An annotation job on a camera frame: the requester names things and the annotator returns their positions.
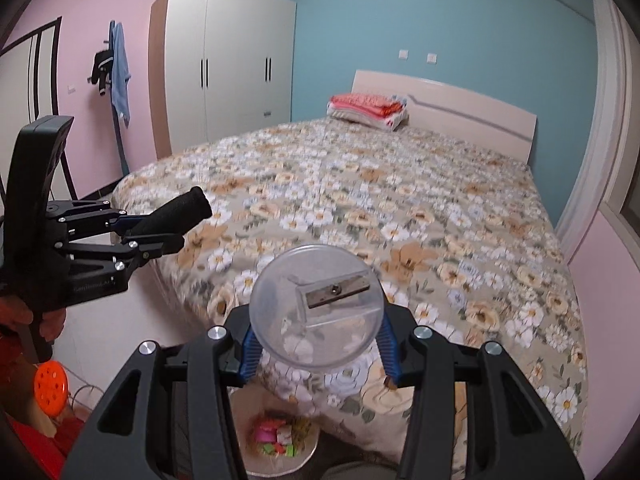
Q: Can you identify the black foam cylinder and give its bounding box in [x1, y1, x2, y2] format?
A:
[127, 186, 212, 236]

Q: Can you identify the pink plastic cup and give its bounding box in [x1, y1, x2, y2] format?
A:
[254, 420, 285, 444]

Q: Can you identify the clear round pencil sharpener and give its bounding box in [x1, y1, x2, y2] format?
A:
[248, 244, 385, 372]

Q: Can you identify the white medicine box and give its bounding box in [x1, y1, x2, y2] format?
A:
[277, 425, 293, 448]

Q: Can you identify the trash bin with plastic liner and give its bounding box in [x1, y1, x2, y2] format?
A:
[230, 385, 320, 479]

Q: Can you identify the person's left hand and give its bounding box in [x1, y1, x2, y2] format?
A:
[0, 296, 66, 342]

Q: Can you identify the black coat rack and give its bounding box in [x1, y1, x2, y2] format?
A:
[104, 20, 130, 177]

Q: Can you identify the orange perforated plastic stool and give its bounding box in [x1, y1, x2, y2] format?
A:
[34, 360, 70, 418]

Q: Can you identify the blue hanging towel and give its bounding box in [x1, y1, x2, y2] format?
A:
[110, 22, 131, 127]

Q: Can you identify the black hanging garment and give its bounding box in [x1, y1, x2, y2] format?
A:
[88, 49, 114, 96]

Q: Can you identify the black metal rack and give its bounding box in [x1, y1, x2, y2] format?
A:
[0, 18, 62, 191]

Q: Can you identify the floral bed cover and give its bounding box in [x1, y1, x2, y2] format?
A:
[112, 118, 587, 448]

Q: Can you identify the white wardrobe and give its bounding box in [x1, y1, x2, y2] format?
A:
[148, 0, 296, 158]

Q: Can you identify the white curtain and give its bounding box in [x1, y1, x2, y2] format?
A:
[555, 0, 639, 262]

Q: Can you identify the folded red blanket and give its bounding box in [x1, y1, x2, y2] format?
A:
[328, 93, 405, 118]

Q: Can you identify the cream bed headboard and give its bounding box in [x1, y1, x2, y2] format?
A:
[352, 70, 537, 162]

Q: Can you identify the dark window frame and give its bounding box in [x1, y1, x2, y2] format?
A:
[601, 159, 639, 250]

